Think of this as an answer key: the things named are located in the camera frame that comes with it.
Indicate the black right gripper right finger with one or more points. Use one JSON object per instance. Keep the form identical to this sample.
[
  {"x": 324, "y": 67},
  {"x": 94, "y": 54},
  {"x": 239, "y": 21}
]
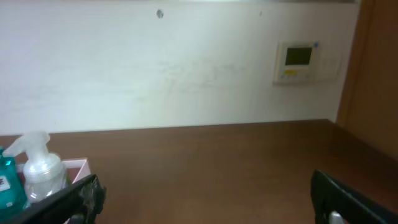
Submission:
[{"x": 335, "y": 202}]

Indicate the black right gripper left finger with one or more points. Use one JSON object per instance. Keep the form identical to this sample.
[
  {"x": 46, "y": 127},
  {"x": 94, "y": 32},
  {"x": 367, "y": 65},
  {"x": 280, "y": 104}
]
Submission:
[{"x": 62, "y": 202}]

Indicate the clear blue pump bottle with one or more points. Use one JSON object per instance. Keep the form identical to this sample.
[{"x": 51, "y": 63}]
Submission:
[{"x": 44, "y": 171}]

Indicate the teal mouthwash bottle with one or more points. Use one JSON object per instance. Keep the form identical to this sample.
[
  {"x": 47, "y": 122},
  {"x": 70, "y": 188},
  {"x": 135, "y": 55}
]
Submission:
[{"x": 13, "y": 197}]

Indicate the white cardboard box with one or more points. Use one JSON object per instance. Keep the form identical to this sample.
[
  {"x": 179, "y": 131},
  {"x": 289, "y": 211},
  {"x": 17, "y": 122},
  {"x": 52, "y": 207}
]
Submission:
[{"x": 79, "y": 169}]

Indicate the brown wooden door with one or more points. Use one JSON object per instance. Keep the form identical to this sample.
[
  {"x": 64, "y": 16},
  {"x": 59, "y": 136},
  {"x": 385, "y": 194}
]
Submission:
[{"x": 368, "y": 106}]

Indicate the white wall control panel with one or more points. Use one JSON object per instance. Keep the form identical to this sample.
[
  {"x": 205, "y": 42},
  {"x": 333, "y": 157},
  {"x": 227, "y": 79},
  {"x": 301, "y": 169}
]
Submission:
[{"x": 305, "y": 62}]

